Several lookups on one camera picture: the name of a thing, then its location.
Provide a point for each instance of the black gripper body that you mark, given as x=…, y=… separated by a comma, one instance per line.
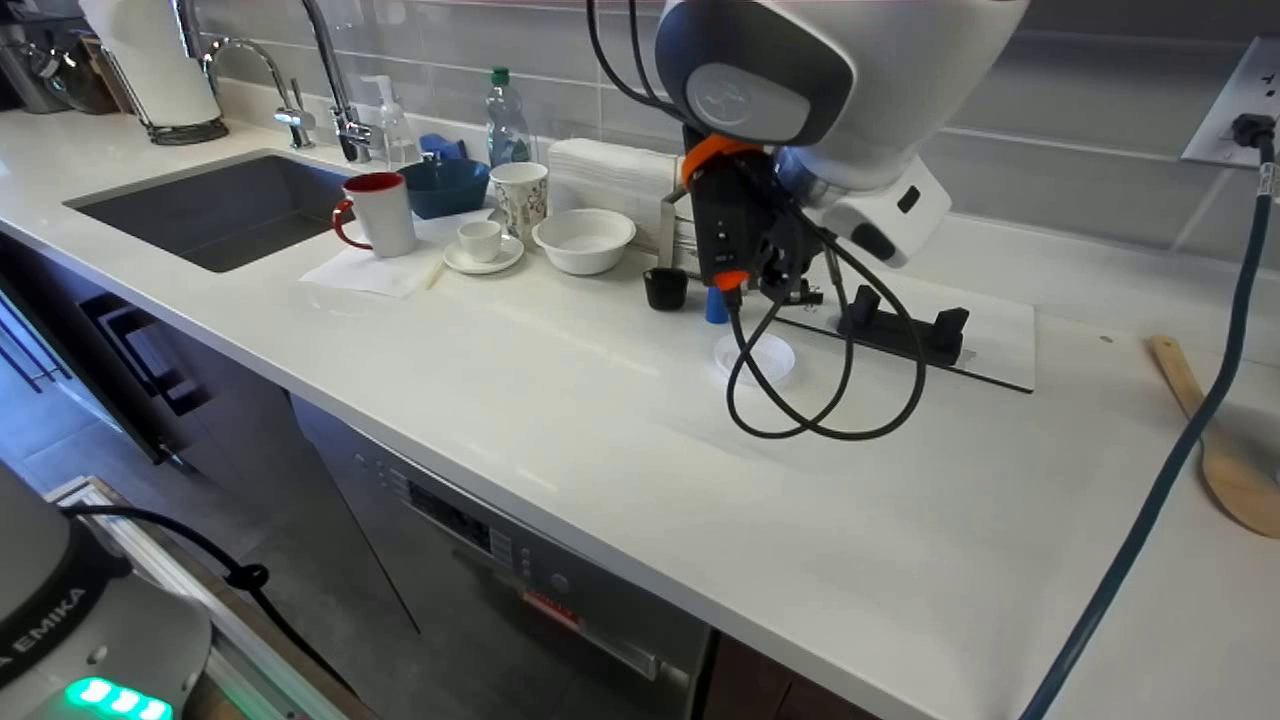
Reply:
x=734, y=215

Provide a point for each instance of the grey robot base green light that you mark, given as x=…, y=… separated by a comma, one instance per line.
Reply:
x=94, y=641

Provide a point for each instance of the small black cup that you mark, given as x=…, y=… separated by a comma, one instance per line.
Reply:
x=665, y=291

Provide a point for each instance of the metal napkin dispenser box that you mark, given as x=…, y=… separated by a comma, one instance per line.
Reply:
x=679, y=235

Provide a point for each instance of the small blue cylinder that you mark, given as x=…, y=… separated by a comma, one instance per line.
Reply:
x=718, y=311

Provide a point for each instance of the white ceramic bowl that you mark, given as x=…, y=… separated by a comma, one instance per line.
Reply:
x=585, y=240

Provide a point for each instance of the white flat board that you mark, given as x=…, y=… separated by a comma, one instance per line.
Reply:
x=1002, y=343

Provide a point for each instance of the patterned white mug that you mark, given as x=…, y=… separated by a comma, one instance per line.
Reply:
x=521, y=203

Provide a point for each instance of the white saucer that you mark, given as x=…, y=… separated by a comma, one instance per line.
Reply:
x=503, y=266

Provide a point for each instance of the clear bottle green cap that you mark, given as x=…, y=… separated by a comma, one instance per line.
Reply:
x=505, y=126

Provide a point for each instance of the small white teacup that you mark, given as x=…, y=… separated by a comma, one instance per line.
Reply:
x=483, y=240

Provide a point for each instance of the dark blue bowl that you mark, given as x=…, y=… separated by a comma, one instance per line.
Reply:
x=446, y=195

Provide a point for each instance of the blue sponge cloth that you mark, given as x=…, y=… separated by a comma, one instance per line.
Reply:
x=446, y=151

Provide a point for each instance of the white mug red inside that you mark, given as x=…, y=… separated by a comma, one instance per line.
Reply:
x=384, y=221

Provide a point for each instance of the stainless dishwasher front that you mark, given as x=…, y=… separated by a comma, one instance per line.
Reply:
x=533, y=600

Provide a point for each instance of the tall chrome faucet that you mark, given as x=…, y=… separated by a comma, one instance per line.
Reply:
x=343, y=104

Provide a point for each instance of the small curved chrome faucet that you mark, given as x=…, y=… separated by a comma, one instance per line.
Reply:
x=286, y=104

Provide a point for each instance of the wooden spatula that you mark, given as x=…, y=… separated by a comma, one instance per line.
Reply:
x=1234, y=473

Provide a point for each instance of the stainless steel sink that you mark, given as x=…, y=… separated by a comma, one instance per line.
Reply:
x=212, y=215

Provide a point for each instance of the grey lower cabinet front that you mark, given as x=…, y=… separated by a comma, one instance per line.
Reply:
x=227, y=441

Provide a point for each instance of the white cylindrical appliance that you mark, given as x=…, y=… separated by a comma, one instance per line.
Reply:
x=153, y=66

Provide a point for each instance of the dark countertop appliance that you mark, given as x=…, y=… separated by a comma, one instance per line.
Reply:
x=42, y=62

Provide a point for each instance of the black wrist camera orange mount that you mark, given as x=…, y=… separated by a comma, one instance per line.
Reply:
x=710, y=157

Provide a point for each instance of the black clamp mount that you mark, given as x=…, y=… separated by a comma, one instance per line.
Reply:
x=912, y=335

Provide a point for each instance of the white wall outlet with plug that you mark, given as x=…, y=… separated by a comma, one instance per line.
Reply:
x=1224, y=92

